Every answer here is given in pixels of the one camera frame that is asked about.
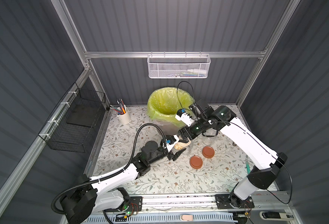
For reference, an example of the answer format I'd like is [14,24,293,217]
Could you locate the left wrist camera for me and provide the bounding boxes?
[163,135,179,153]

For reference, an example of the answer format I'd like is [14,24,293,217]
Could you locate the black corrugated cable conduit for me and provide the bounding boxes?
[51,123,166,215]

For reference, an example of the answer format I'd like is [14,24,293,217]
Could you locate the oatmeal jar with terracotta lid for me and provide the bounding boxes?
[204,135,217,147]

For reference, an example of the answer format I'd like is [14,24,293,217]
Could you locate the white wire wall basket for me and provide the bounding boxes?
[147,53,211,79]

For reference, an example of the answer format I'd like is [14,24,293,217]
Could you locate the green pen on table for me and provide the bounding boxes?
[245,159,251,174]

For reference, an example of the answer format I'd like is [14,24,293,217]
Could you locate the white tube in basket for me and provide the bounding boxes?
[187,69,208,76]

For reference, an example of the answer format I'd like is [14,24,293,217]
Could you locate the white pen cup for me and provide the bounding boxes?
[116,110,131,125]

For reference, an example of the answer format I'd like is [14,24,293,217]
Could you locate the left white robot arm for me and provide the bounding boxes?
[60,141,187,224]

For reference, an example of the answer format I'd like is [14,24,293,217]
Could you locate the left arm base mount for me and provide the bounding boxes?
[107,196,143,213]

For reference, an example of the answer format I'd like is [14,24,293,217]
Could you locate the black wire side basket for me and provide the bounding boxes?
[39,86,106,153]

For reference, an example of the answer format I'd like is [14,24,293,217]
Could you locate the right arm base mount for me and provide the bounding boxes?
[214,194,255,209]

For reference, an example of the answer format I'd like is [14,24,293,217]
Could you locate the grey bin with green bag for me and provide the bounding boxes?
[147,87,194,135]

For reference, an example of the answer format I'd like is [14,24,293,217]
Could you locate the pens in cup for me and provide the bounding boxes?
[109,99,127,115]

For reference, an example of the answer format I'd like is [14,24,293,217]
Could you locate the oatmeal jar with beige lid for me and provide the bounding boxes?
[174,141,191,150]

